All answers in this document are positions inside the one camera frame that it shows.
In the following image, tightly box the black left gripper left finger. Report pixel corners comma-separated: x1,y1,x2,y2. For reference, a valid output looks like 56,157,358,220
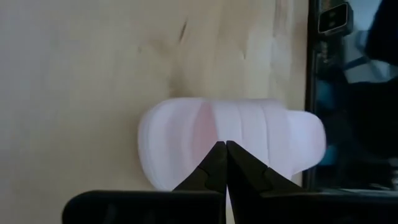
62,141,228,224

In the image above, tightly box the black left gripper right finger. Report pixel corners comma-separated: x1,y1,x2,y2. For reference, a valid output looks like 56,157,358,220
226,140,398,224

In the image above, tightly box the pink slide sandal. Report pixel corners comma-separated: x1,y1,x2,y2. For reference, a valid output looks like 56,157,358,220
137,96,328,192

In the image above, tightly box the black aluminium table frame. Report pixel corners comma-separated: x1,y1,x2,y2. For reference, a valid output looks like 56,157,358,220
302,0,321,191

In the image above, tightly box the table-level camera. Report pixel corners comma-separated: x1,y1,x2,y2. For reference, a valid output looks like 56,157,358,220
317,2,354,35

